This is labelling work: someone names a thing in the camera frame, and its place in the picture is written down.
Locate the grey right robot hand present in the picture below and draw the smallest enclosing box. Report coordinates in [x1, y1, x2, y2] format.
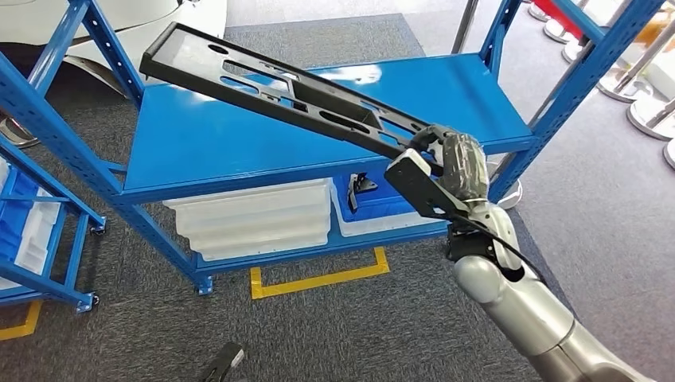
[410, 124, 490, 202]

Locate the black plastic plate frame part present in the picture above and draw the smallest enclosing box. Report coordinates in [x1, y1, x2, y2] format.
[139, 21, 447, 162]

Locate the small black plastic part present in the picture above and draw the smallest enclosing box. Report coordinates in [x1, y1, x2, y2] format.
[346, 173, 379, 213]

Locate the blue metal shelf rack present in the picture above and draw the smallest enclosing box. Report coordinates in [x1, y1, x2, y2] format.
[0, 0, 668, 296]
[0, 137, 107, 314]

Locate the blue plastic bin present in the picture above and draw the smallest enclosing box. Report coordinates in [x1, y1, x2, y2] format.
[337, 173, 418, 223]
[0, 168, 41, 265]

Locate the white plastic bin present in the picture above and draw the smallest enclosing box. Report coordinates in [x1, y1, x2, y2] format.
[13, 187, 61, 278]
[329, 176, 449, 238]

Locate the yellow floor tape outline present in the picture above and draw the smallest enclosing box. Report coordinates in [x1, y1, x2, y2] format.
[249, 246, 392, 301]
[0, 300, 43, 341]

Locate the white plastic crate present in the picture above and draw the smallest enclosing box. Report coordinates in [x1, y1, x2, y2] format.
[162, 179, 334, 263]

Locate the white car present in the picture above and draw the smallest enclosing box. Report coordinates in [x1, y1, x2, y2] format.
[0, 0, 228, 99]

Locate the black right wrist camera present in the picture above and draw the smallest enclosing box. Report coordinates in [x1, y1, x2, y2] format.
[384, 148, 473, 220]

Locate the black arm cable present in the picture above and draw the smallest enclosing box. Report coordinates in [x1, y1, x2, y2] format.
[448, 210, 549, 286]

